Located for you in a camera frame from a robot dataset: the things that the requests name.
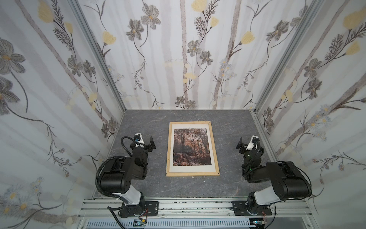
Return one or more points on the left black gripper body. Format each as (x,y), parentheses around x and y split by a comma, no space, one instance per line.
(147,149)

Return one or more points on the wooden picture frame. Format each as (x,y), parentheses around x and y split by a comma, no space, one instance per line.
(194,173)

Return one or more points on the white photo paper sheet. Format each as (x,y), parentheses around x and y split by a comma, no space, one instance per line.
(191,147)

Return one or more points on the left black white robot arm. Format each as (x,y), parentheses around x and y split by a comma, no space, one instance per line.
(114,177)

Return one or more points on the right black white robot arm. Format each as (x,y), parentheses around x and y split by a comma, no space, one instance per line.
(287,181)

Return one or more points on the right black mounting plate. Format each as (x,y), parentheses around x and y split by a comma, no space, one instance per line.
(243,208)

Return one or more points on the black mounting plate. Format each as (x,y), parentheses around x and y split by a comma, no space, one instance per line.
(148,208)
(243,208)

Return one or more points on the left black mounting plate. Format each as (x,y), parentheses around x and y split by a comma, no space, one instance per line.
(148,208)

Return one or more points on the small green circuit board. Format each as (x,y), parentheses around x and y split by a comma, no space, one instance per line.
(139,223)

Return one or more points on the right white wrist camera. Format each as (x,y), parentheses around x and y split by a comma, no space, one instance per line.
(253,144)

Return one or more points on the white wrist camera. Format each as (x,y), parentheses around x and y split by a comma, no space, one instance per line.
(138,140)
(253,144)

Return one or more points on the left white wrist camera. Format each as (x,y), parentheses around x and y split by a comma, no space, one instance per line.
(138,140)

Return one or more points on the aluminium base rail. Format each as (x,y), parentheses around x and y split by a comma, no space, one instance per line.
(198,207)

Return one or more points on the white slotted cable duct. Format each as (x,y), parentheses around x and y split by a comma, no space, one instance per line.
(190,224)

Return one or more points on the right corner aluminium post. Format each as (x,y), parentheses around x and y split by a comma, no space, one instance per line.
(289,51)

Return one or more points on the corner aluminium post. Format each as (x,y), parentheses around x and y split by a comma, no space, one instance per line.
(92,42)
(289,51)

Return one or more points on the left corner aluminium post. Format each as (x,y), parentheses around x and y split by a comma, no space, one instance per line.
(92,42)

